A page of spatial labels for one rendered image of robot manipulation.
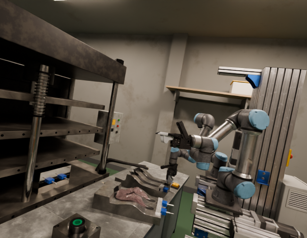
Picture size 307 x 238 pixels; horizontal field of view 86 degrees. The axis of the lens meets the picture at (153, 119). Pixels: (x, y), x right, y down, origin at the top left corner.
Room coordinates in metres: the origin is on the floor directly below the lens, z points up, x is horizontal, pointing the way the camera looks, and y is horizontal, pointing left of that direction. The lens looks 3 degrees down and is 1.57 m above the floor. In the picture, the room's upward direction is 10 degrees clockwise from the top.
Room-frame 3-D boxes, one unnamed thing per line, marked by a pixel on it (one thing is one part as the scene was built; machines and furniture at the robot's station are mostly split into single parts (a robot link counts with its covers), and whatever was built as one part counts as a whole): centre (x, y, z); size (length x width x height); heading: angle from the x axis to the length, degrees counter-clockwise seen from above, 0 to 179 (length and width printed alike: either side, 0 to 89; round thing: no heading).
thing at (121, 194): (1.26, 0.06, 0.90); 0.26 x 0.18 x 0.08; 83
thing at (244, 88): (2.93, -1.46, 2.21); 0.40 x 0.33 x 0.23; 73
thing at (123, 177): (1.61, 0.00, 0.87); 0.50 x 0.26 x 0.14; 66
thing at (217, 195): (1.14, -0.58, 1.09); 0.15 x 0.15 x 0.10
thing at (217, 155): (1.62, -0.72, 1.20); 0.13 x 0.12 x 0.14; 23
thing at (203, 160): (0.98, -0.33, 1.33); 0.11 x 0.08 x 0.11; 9
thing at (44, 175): (1.45, 0.95, 0.87); 0.50 x 0.27 x 0.17; 66
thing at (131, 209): (1.25, 0.07, 0.86); 0.50 x 0.26 x 0.11; 83
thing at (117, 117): (2.10, 0.54, 0.74); 0.30 x 0.22 x 1.47; 156
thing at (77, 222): (0.86, 0.31, 0.89); 0.08 x 0.08 x 0.04
